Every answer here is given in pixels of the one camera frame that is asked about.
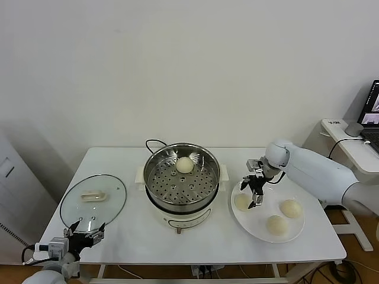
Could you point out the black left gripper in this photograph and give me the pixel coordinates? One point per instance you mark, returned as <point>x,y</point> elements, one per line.
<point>78,241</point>

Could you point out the grey cylindrical speaker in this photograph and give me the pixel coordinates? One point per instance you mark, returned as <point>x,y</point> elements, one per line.
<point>353,130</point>

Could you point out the white power strip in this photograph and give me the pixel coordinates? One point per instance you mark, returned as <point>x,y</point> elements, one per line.
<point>197,270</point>

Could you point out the black open laptop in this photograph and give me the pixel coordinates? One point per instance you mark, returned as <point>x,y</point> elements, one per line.
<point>371,103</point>

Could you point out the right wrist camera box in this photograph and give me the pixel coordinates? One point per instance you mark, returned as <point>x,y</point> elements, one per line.
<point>254,165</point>

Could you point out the white round plate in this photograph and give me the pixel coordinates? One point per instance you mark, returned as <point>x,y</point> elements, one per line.
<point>254,222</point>

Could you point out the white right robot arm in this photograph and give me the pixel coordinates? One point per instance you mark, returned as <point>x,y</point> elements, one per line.
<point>311,168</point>

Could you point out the white table frame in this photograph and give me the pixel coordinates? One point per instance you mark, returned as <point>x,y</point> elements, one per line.
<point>276,270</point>

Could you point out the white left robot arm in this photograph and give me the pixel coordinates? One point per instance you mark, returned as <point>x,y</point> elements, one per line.
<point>44,275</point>

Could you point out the round glass pot lid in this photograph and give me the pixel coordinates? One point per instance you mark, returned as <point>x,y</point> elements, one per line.
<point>94,196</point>

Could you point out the white steamed baozi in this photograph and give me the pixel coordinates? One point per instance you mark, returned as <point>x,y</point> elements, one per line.
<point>241,202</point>
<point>185,165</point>
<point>291,209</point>
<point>277,225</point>

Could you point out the cream electric cooker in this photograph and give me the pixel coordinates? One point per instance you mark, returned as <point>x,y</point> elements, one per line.
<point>180,220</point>

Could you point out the white side desk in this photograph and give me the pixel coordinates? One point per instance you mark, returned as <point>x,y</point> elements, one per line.
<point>361,161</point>

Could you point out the white cabinet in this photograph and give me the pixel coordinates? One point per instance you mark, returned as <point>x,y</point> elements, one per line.
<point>17,192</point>

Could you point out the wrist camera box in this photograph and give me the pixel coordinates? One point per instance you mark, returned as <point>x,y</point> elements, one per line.
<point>56,247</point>
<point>254,165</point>

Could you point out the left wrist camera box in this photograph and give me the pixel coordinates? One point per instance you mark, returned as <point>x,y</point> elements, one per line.
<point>56,247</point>

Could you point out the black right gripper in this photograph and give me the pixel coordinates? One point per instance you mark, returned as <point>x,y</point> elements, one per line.
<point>258,183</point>

